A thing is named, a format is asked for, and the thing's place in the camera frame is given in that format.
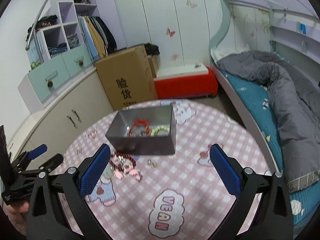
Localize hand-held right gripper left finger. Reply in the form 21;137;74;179
25;144;112;240

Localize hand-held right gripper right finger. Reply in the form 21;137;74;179
209;144;293;240

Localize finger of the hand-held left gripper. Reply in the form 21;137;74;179
11;144;48;168
38;153;64;173

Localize dark red beaded bracelet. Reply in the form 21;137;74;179
109;151;137;173

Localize grey metal box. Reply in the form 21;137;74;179
105;105;177;156

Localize person's left hand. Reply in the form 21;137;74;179
1;202;30;235

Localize pink checked tablecloth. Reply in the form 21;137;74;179
51;99;278;240

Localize beige curved cabinet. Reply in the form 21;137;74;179
7;69;116;161

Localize mint drawer unit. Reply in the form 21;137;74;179
17;46;97;110

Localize teal bedsheet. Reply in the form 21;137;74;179
219;69;311;227

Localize grey quilt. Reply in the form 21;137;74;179
216;50;320;193

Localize red storage box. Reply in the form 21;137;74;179
153;66;218;100

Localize large brown cardboard box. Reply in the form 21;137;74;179
95;44;159;111

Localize folded blue clothes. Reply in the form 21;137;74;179
47;43;68;56

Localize folded jeans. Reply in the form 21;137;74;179
66;33;80;50

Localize small brown cardboard box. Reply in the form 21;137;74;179
147;54;161;78

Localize curved metal pole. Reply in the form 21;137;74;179
25;0;63;52

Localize dark clothes pile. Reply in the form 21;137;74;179
27;15;59;33

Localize row of hanging clothes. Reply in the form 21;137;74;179
77;15;118;63

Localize black bag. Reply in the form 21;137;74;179
144;43;161;56

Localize purple open shelf unit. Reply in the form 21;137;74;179
36;0;111;63

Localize white bedside shelf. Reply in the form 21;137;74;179
268;7;320;87

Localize white wardrobe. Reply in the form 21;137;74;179
111;0;226;78

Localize red string bracelet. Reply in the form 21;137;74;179
127;120;151;137

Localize yellow-green beaded bracelet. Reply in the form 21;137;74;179
149;125;170;137

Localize white green bed frame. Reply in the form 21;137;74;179
209;0;320;174

